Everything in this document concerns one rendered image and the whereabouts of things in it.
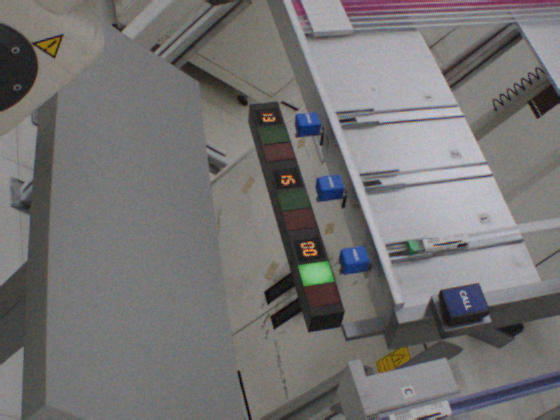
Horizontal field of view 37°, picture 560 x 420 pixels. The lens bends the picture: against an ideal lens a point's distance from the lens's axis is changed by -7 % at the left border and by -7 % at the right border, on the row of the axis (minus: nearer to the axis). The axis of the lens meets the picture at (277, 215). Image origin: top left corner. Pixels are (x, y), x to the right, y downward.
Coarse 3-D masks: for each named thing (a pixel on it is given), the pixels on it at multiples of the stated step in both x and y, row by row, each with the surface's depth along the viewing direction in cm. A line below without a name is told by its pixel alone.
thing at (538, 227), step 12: (504, 228) 105; (516, 228) 105; (528, 228) 105; (540, 228) 105; (552, 228) 106; (420, 240) 103; (480, 240) 104; (492, 240) 104; (408, 252) 102; (420, 252) 103
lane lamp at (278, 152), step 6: (276, 144) 113; (282, 144) 113; (288, 144) 113; (264, 150) 112; (270, 150) 113; (276, 150) 113; (282, 150) 113; (288, 150) 113; (270, 156) 112; (276, 156) 112; (282, 156) 112; (288, 156) 112; (294, 156) 112
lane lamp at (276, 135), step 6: (282, 126) 115; (264, 132) 114; (270, 132) 115; (276, 132) 115; (282, 132) 115; (264, 138) 114; (270, 138) 114; (276, 138) 114; (282, 138) 114; (288, 138) 114; (264, 144) 113; (270, 144) 113
